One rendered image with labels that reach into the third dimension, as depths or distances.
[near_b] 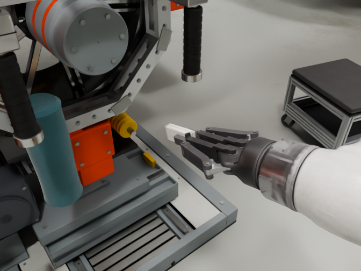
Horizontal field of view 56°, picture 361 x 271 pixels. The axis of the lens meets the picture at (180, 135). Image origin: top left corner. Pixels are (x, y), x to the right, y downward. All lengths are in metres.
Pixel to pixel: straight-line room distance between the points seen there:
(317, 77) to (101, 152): 1.13
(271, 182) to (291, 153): 0.04
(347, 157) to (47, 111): 0.51
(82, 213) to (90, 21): 0.70
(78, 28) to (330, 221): 0.48
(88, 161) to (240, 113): 1.22
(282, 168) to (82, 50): 0.40
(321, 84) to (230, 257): 0.87
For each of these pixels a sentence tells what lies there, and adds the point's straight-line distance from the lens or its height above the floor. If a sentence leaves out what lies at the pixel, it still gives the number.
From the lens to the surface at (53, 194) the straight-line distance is 0.81.
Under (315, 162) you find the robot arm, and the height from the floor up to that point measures 0.82.
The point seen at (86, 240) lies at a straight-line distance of 1.20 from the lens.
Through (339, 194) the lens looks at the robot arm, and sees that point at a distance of 0.41.
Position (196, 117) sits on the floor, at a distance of 1.92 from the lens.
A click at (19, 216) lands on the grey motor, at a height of 0.31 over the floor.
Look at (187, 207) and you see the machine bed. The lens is 1.33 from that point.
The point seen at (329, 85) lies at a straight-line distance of 1.67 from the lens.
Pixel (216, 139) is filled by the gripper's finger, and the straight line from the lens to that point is 0.57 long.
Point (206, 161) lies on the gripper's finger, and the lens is 0.51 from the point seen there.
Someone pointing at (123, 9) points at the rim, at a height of 0.81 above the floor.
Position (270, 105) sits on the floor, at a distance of 2.10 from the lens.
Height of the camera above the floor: 1.09
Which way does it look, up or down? 38 degrees down
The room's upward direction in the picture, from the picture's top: straight up
